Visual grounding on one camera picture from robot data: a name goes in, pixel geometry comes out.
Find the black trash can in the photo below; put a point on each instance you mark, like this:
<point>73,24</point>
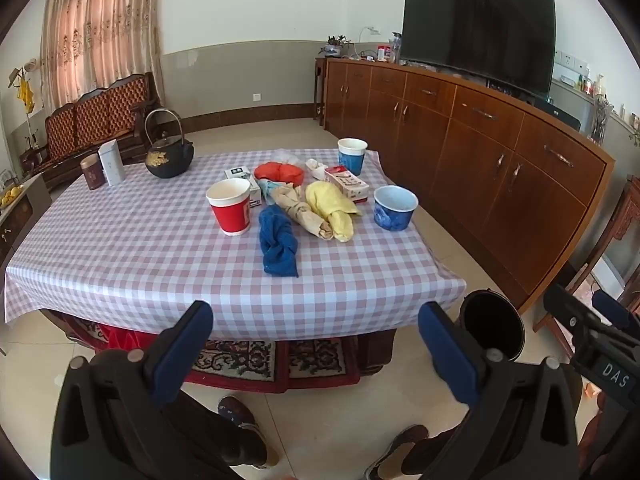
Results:
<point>492,320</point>

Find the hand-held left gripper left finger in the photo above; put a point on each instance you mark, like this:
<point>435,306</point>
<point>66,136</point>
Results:
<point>182,350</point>

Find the clear plastic bottle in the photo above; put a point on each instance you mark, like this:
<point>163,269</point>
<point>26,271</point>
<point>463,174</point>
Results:
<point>396,50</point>

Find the white tall tin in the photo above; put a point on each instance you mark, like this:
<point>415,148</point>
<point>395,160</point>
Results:
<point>112,165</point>

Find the black television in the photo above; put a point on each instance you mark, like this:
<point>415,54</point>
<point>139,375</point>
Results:
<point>475,25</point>

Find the blue patterned paper bowl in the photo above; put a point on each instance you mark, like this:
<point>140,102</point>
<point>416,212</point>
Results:
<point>392,217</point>

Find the double white wall socket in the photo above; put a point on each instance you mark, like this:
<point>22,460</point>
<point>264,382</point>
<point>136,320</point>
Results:
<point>570,61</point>

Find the small white box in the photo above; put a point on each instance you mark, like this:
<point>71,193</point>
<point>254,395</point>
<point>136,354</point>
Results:
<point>239,173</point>

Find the person's right shoe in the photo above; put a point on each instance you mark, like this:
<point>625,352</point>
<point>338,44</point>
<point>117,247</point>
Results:
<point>395,450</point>

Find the leafy plant branch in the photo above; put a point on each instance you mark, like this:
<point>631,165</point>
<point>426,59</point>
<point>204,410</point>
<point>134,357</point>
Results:
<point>635,137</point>

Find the small potted plant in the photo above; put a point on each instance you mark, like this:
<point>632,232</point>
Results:
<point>332,49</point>

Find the red and white box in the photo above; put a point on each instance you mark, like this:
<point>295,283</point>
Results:
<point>347,185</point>

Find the yellow hanging bag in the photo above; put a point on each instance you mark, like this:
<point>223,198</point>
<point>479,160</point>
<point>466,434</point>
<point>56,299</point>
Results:
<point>24,92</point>

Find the person's leg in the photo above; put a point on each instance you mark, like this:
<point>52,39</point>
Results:
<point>210,430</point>
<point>440,447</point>

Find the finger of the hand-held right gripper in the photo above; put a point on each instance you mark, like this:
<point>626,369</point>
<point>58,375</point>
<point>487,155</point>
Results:
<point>610,307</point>
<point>570,310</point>

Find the person's shoe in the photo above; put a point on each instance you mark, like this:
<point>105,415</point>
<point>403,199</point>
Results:
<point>395,450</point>
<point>245,425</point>

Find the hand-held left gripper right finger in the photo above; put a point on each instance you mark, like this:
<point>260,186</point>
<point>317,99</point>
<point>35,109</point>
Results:
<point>447,360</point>

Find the dark red tin can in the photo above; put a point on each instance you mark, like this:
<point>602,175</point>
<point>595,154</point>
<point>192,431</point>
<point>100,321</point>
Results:
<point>92,175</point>

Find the blue paper cup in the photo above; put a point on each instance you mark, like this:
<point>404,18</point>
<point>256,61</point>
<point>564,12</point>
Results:
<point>352,160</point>

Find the black cast iron teapot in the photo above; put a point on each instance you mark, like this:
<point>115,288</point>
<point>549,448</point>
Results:
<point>167,160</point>

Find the row of small bottles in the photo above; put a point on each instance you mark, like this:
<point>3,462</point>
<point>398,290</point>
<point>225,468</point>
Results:
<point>590,85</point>

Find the low wooden cabinet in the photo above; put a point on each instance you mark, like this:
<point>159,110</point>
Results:
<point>25,215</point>

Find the patterned red rug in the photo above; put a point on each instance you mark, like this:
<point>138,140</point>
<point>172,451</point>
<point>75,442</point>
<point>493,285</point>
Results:
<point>250,360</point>

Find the clear plastic bag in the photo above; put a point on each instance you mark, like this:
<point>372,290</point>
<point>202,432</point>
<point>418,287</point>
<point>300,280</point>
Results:
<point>287,156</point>

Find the wooden sideboard cabinet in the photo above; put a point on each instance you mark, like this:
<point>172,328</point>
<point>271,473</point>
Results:
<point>475,160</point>

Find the pink embroidered curtain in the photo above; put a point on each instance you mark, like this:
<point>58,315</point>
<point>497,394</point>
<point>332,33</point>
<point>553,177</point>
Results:
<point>100,25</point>

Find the plate of yellow fruit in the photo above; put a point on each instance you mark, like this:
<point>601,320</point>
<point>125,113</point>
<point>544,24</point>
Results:
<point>10,196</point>

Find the blue cloth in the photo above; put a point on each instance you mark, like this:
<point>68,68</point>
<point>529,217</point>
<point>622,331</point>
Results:
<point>277,245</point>

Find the person's left shoe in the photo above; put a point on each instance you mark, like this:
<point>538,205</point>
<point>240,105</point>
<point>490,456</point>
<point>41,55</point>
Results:
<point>245,425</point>

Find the black set-top box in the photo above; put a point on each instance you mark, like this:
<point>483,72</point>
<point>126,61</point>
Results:
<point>560,112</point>

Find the light blue face mask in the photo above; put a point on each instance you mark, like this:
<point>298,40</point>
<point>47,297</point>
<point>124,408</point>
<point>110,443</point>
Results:
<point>267,190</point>

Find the person's left leg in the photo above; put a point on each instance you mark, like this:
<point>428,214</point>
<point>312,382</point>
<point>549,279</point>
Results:
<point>210,430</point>

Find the pink checked tablecloth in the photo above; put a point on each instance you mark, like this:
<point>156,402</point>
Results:
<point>150,270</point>

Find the red paper cup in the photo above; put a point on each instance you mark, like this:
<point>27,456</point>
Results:
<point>230,215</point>

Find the red plastic bag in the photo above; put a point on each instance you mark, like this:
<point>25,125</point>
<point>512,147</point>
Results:
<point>280,172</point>

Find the red lidded jar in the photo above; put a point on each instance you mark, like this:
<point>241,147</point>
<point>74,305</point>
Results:
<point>384,54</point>

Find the beige brown cloth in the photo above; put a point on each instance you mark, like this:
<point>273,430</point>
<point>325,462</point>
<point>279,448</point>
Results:
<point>300,212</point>

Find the person's right leg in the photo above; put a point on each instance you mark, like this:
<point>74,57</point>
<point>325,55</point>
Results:
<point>440,447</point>

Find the yellow cloth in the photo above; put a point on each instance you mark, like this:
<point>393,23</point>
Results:
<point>330,205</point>

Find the wooden sofa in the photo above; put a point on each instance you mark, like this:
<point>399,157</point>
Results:
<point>85,120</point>

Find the white tissue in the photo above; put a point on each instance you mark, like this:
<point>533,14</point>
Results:
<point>315,166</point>

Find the glass vase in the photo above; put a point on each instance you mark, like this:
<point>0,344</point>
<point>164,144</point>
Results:
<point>600,120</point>

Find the carved wooden chair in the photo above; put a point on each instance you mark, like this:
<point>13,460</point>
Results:
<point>605,250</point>

